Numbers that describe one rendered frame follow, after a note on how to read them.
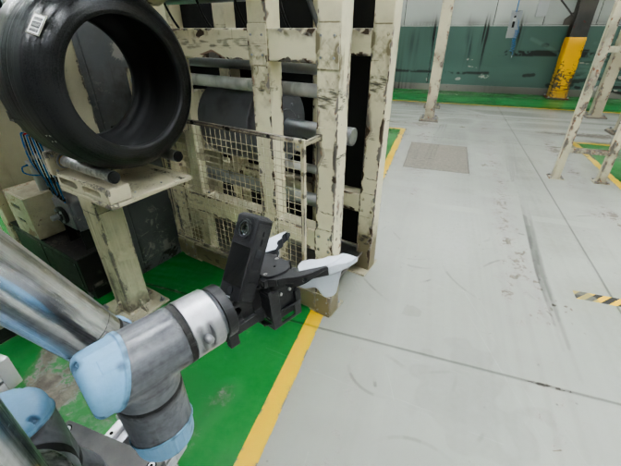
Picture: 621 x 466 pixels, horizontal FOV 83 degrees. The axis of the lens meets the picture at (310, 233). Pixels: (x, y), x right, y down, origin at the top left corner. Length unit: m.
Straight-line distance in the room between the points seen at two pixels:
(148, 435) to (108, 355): 0.12
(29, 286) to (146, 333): 0.13
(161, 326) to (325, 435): 1.21
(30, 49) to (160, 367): 1.07
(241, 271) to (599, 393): 1.82
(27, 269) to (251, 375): 1.36
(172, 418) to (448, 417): 1.34
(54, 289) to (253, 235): 0.23
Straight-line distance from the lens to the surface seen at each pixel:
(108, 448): 0.81
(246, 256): 0.45
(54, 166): 1.72
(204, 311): 0.43
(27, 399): 0.62
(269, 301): 0.47
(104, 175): 1.44
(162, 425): 0.49
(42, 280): 0.48
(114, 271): 2.03
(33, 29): 1.33
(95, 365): 0.42
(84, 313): 0.52
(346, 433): 1.57
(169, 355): 0.42
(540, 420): 1.84
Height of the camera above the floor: 1.36
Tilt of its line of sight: 30 degrees down
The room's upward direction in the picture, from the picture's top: straight up
